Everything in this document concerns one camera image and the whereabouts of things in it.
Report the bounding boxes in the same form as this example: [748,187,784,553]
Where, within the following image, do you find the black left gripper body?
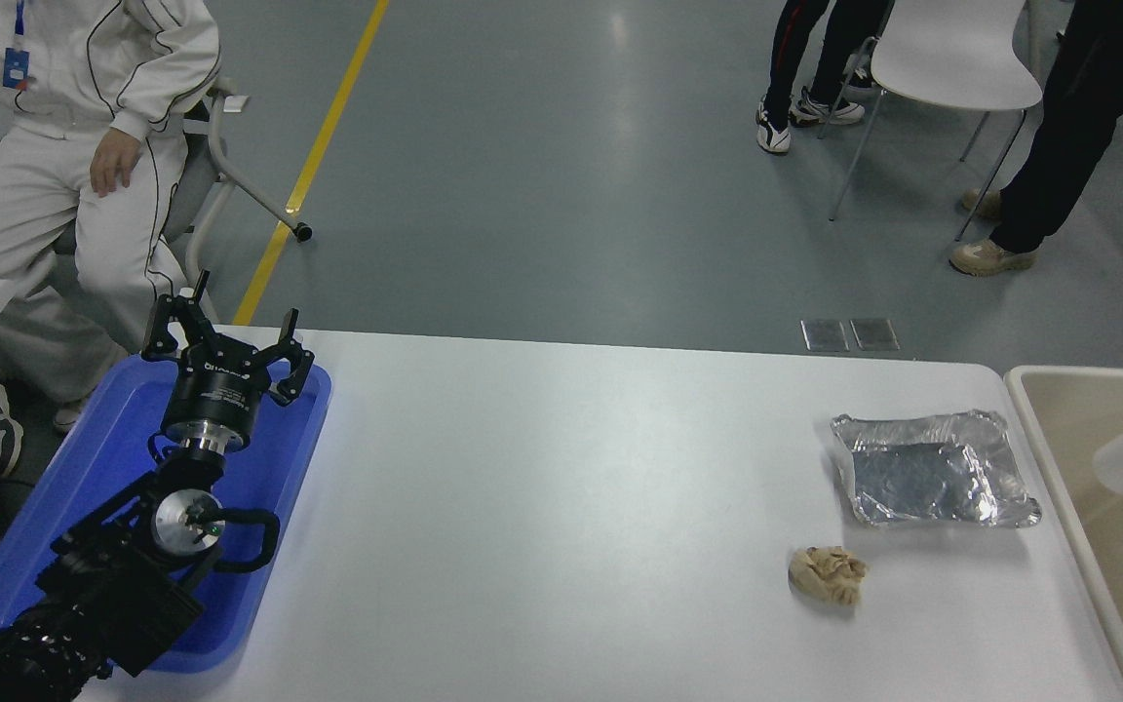
[160,347,266,437]

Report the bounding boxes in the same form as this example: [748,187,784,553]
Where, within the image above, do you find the seated person's left hand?
[91,129,143,199]

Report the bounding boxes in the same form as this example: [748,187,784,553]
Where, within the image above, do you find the blue plastic tray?
[0,353,332,676]

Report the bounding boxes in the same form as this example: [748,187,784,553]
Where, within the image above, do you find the grey wheeled chair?
[50,73,313,325]

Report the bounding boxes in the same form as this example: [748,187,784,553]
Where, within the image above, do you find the seated person in white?
[0,0,221,435]

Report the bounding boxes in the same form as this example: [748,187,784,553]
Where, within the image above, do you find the blue ID badge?
[2,0,30,91]

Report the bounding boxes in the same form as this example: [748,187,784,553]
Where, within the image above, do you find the clear floor plate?
[800,318,849,352]
[851,318,900,351]

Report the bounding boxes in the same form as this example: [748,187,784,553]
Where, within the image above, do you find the crumpled tan paper ball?
[788,547,870,607]

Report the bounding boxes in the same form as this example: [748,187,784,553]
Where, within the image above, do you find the person with white sneakers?
[755,0,894,155]

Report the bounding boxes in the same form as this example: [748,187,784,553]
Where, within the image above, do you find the crumpled silver foil tray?
[830,409,1043,530]

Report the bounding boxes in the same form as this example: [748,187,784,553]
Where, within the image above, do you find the white chair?
[829,0,1045,243]

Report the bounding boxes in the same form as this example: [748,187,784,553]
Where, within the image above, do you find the large pale bin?
[1005,366,1123,702]

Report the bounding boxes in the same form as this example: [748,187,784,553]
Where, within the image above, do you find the standing person with tan shoes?
[949,0,1123,278]

